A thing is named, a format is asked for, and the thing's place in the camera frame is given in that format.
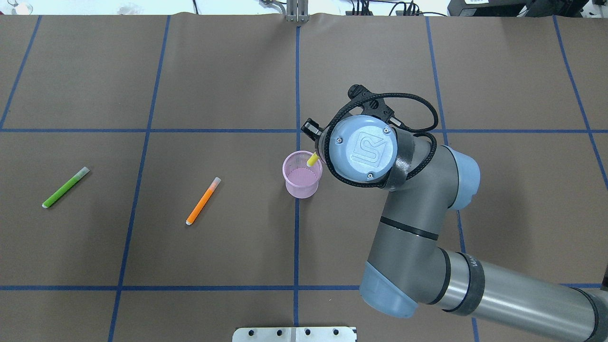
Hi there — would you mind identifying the yellow marker pen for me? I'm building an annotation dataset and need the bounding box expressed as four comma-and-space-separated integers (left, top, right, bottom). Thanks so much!
306, 153, 319, 168

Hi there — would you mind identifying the orange marker pen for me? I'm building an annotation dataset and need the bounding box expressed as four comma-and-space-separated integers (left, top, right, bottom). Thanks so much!
185, 177, 221, 226

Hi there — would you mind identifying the green marker pen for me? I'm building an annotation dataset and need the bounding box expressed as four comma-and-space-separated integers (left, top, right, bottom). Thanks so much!
41, 167, 90, 209

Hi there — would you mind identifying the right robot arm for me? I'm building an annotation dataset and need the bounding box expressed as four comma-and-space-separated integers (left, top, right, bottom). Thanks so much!
301, 114, 607, 342

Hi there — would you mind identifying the pink mesh pen holder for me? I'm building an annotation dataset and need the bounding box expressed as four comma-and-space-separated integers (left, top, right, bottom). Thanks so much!
281, 150, 323, 199

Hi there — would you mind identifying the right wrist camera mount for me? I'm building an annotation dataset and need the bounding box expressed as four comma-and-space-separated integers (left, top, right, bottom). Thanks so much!
347, 84, 395, 124

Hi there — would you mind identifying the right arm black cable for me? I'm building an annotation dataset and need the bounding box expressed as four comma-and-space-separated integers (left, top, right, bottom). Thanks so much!
323, 93, 438, 188

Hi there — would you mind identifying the aluminium frame post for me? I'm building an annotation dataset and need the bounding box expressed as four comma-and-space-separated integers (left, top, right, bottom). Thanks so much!
285, 0, 310, 22

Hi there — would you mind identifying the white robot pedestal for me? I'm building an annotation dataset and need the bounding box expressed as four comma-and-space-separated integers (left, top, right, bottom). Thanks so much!
232, 326, 358, 342

